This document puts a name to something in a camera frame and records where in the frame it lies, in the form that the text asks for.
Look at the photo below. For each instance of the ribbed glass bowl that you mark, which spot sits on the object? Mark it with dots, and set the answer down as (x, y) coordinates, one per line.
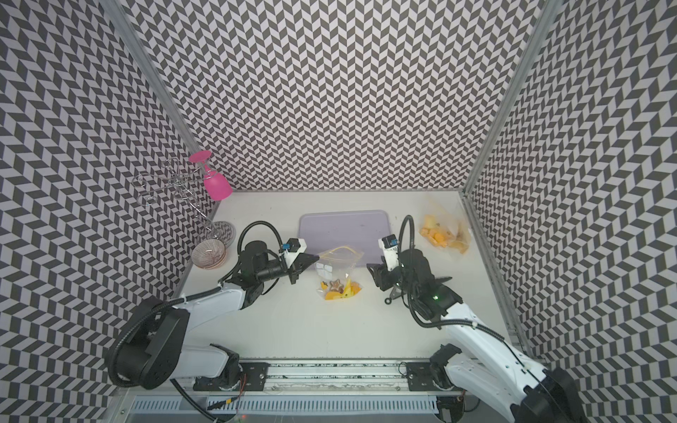
(209, 254)

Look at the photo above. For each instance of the steel black-tipped tongs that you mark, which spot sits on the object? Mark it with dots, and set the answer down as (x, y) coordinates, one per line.
(394, 294)

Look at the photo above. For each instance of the clear bag yellow chick print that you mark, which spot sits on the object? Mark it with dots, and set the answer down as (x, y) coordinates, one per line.
(335, 267)

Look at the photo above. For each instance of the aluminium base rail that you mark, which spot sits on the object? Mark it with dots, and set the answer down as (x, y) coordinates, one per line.
(258, 376)

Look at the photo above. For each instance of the chrome glass drying rack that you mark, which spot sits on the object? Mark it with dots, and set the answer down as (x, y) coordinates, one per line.
(181, 180)

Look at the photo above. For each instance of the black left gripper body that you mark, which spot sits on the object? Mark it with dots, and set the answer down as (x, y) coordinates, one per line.
(275, 270)

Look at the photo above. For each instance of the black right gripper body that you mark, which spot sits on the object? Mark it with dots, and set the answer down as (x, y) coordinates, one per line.
(407, 287)

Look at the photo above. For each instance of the clear resealable bag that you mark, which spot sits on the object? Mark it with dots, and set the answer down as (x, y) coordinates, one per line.
(462, 238)

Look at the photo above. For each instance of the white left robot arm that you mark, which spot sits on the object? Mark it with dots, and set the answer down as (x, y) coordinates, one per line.
(151, 349)

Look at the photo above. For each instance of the pink upside-down wine glass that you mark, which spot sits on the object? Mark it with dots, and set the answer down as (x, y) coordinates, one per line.
(215, 183)

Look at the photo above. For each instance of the lilac plastic tray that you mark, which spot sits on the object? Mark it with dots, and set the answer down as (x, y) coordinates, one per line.
(359, 230)

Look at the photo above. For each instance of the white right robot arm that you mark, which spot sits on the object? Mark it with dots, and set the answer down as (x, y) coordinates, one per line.
(477, 359)

